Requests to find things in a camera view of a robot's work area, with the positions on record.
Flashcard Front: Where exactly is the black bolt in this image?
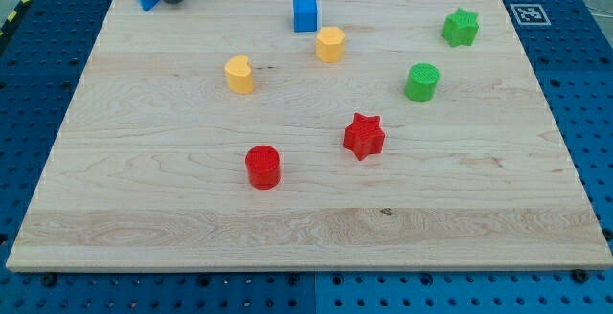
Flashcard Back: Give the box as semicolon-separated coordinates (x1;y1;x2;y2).
40;273;57;287
571;269;590;284

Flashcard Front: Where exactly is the red star block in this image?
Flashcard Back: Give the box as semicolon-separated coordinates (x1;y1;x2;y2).
343;112;386;161

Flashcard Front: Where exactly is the black bolt left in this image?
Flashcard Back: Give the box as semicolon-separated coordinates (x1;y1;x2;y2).
40;273;57;287

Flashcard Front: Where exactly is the wooden board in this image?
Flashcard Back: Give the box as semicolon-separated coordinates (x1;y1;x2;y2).
7;0;612;272

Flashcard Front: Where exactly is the yellow heart block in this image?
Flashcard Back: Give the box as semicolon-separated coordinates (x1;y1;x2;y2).
224;55;254;95

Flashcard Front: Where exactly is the blue cube block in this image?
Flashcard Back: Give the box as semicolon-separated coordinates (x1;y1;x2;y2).
292;0;318;33

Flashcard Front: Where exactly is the black bolt right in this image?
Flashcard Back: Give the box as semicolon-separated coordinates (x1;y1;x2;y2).
571;269;590;284

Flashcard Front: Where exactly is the red cylinder block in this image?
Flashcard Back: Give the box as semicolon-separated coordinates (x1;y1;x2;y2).
245;145;281;190

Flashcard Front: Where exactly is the yellow hexagon block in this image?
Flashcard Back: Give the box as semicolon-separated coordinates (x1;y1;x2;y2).
315;26;346;63

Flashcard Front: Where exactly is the white fiducial marker tag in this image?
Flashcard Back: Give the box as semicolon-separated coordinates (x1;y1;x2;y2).
510;3;551;26

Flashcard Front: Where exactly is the green star block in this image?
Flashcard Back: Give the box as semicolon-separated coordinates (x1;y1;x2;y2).
441;8;480;47

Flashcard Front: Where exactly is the green cylinder block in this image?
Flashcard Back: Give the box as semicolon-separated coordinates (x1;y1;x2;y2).
404;63;440;102

